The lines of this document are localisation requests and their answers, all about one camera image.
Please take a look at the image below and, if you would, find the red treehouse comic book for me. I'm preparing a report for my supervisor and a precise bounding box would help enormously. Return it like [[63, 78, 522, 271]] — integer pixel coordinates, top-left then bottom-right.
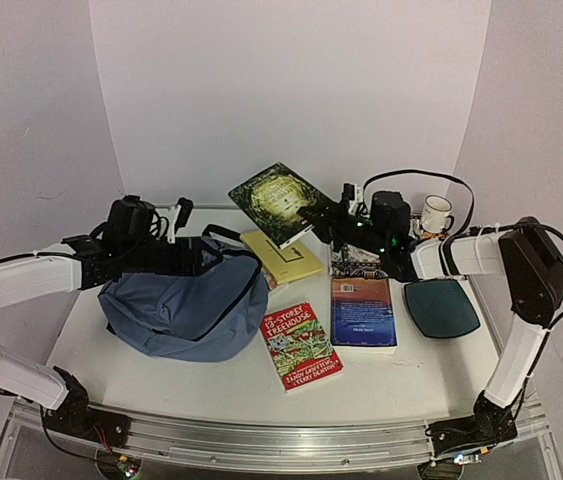
[[260, 302, 343, 392]]

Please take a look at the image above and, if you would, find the white enamel mug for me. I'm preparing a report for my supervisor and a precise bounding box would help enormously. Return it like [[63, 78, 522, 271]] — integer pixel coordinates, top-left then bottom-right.
[[420, 195, 454, 234]]

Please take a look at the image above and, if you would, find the blue orange back-cover book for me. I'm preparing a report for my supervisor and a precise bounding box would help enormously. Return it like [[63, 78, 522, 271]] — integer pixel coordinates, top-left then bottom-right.
[[330, 277, 398, 354]]

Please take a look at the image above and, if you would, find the aluminium table front rail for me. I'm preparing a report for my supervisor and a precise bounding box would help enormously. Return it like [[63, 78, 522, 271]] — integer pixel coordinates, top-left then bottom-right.
[[92, 395, 563, 479]]

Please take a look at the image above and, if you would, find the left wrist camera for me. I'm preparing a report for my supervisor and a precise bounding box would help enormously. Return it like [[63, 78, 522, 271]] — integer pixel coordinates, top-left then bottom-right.
[[164, 197, 194, 243]]

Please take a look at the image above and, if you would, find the patterned black placemat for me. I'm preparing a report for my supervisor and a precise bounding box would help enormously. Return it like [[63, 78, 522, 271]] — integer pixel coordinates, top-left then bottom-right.
[[329, 244, 467, 281]]

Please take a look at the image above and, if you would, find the dark teal square plate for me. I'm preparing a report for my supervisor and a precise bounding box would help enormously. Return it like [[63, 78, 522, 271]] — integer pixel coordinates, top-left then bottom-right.
[[404, 279, 480, 340]]

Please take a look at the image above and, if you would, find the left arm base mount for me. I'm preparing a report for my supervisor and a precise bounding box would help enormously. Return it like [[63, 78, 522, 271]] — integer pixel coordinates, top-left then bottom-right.
[[42, 400, 131, 448]]

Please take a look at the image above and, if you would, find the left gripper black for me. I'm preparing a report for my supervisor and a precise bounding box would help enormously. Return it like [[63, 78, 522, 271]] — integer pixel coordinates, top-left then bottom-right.
[[124, 239, 226, 278]]

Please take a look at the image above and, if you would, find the yellow paperback book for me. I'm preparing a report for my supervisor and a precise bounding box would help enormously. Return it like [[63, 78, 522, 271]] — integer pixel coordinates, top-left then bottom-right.
[[240, 230, 325, 285]]

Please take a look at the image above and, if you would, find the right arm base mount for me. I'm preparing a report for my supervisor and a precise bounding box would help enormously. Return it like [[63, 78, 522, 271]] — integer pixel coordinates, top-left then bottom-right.
[[425, 415, 517, 459]]

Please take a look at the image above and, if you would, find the blue student backpack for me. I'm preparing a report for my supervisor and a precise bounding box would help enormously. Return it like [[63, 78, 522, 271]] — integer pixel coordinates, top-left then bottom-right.
[[98, 224, 269, 363]]

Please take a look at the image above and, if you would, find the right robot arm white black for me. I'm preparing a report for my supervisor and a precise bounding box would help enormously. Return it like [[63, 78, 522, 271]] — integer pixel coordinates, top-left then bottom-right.
[[298, 191, 563, 409]]

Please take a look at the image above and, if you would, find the green fantasy cover book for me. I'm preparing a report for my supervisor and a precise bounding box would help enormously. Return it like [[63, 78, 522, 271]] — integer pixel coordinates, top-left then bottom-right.
[[228, 162, 329, 249]]

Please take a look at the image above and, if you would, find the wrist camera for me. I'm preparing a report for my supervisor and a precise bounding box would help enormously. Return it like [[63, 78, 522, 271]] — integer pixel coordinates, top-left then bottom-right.
[[341, 183, 363, 216], [164, 197, 194, 243]]

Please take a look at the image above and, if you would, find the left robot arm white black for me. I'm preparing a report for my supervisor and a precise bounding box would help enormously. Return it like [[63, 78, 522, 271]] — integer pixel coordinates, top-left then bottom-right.
[[0, 195, 214, 437]]

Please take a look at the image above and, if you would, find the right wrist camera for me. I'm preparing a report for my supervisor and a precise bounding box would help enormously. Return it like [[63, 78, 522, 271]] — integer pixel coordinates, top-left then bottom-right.
[[341, 183, 363, 216]]

